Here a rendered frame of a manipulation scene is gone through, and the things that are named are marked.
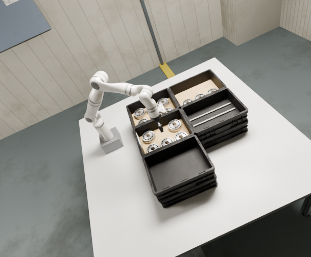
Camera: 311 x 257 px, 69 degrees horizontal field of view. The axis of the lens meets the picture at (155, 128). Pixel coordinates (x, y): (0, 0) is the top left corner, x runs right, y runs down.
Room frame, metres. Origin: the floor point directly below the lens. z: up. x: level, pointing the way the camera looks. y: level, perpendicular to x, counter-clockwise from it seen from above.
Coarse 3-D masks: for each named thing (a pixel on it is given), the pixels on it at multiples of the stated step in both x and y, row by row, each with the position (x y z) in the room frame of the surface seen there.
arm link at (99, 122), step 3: (96, 114) 1.43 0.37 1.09; (99, 114) 1.45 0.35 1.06; (99, 117) 1.46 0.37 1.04; (102, 117) 1.46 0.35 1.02; (96, 120) 1.46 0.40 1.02; (99, 120) 1.44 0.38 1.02; (102, 120) 1.44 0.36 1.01; (93, 123) 1.45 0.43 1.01; (96, 123) 1.44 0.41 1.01; (99, 123) 1.42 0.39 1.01; (102, 123) 1.43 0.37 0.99; (93, 126) 1.44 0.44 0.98; (96, 126) 1.42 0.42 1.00; (99, 126) 1.41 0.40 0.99
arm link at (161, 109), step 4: (160, 104) 1.14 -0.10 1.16; (160, 108) 1.10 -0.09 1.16; (164, 108) 1.09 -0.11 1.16; (148, 112) 1.09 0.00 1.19; (152, 112) 1.07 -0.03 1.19; (156, 112) 1.07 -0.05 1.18; (160, 112) 1.08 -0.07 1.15; (164, 112) 1.06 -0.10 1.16; (152, 116) 1.07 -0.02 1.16; (156, 116) 1.07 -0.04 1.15
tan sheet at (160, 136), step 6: (180, 120) 1.25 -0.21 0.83; (156, 132) 1.24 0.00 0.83; (168, 132) 1.19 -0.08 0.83; (174, 132) 1.17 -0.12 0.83; (186, 132) 1.11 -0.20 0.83; (156, 138) 1.18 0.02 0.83; (162, 138) 1.16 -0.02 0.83; (144, 144) 1.18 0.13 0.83; (150, 144) 1.15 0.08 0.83; (144, 150) 1.12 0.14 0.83
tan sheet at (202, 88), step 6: (204, 84) 1.53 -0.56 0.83; (210, 84) 1.50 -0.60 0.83; (186, 90) 1.56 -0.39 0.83; (192, 90) 1.53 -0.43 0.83; (198, 90) 1.49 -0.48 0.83; (204, 90) 1.46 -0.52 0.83; (180, 96) 1.52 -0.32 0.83; (186, 96) 1.48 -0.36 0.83; (192, 96) 1.45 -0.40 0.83; (180, 102) 1.44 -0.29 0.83
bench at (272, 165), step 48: (240, 96) 1.34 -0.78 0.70; (96, 144) 1.55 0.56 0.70; (240, 144) 0.91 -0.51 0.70; (288, 144) 0.75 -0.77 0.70; (96, 192) 1.05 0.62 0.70; (144, 192) 0.88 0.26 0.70; (240, 192) 0.59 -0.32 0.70; (288, 192) 0.47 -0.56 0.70; (96, 240) 0.70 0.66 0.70; (144, 240) 0.57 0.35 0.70; (192, 240) 0.45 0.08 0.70
